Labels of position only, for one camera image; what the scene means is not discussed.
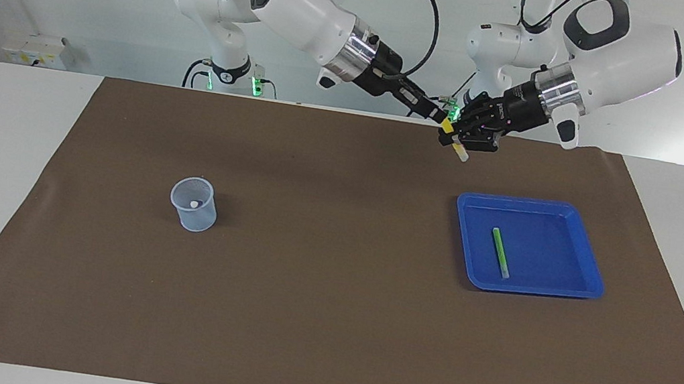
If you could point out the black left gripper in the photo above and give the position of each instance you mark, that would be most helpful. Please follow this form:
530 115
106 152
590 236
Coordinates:
503 111

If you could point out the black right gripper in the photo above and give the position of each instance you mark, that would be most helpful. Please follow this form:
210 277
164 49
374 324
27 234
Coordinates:
381 69

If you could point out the yellow pen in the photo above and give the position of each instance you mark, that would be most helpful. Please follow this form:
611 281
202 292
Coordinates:
461 154

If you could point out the green pen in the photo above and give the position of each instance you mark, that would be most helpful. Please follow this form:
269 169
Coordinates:
500 253

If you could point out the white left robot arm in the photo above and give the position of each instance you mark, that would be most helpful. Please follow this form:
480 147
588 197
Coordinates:
627 52

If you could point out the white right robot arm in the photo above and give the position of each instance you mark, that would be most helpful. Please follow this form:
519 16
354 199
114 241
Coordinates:
308 11

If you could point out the blue plastic tray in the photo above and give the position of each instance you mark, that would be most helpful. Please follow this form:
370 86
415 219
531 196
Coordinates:
557 251

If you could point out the brown table mat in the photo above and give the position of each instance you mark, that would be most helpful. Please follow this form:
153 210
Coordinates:
322 324

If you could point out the translucent plastic cup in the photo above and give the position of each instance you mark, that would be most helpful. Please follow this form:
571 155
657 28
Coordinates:
195 219

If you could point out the white wall socket box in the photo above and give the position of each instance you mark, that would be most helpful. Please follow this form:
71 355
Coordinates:
30 54

